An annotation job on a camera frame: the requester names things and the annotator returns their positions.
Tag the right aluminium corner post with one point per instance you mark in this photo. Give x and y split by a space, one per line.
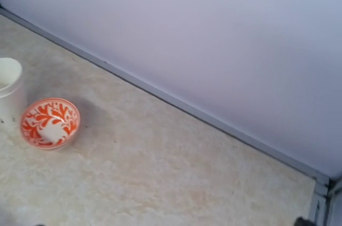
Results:
325 207

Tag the red white patterned bowl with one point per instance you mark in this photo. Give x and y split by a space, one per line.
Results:
50 123

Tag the stack of white paper cups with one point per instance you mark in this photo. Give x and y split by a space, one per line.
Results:
13 95

